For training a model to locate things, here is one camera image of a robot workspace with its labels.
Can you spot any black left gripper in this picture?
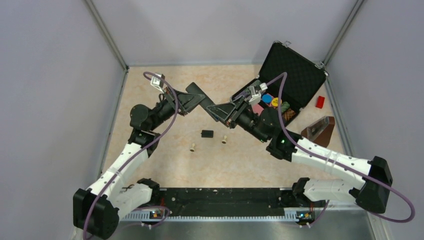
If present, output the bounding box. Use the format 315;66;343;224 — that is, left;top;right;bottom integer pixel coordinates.
148;84;206;131

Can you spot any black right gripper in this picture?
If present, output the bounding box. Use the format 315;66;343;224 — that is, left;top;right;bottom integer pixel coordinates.
207;95;269;143

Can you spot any black remote control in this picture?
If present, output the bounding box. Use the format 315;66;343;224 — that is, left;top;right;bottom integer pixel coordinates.
185;82;219;122

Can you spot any black remote battery cover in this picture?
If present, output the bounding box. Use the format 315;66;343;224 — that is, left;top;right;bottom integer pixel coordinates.
201;129;214;138

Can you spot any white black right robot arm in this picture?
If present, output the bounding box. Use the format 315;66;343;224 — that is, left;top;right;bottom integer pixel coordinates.
205;97;393;214

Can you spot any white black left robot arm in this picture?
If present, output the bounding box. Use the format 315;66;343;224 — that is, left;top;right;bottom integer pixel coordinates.
73;88;206;240

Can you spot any red playing card deck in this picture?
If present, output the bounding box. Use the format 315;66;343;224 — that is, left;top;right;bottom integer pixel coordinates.
252;104;264;115

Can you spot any cream chess pawn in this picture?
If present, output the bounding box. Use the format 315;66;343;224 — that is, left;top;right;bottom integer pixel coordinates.
189;143;196;152
221;135;227;144

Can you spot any blue round chip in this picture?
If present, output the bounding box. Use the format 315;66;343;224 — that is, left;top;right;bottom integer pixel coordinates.
261;94;273;104

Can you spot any yellow big blind chip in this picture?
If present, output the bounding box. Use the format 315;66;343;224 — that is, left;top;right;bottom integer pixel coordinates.
270;97;283;108

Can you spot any green chip stack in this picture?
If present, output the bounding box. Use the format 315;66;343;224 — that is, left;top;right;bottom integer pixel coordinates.
280;101;290;113

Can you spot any orange black chip stack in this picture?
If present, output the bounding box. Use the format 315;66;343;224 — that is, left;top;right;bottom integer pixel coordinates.
282;108;297;122

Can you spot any black poker chip case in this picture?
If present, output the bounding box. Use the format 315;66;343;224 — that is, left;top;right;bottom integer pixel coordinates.
230;41;328;126

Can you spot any red toy brick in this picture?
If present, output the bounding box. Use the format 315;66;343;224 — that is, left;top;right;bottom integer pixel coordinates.
315;95;326;109

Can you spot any brown metronome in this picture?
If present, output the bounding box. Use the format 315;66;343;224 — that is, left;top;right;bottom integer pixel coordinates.
300;116;336;147

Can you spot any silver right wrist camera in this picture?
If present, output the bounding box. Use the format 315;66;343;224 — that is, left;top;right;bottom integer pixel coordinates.
246;83;268;106

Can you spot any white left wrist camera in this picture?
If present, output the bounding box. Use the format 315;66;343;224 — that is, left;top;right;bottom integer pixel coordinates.
150;73;164;91

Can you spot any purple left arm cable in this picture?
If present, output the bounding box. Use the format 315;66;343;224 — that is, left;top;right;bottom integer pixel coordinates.
82;71;180;240

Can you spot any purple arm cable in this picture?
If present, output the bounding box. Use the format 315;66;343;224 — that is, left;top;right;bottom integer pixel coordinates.
82;71;180;240
264;72;416;223

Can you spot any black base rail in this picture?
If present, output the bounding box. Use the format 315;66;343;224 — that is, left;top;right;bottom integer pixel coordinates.
115;187;382;223

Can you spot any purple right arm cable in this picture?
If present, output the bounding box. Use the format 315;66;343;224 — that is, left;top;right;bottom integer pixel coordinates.
264;72;416;223

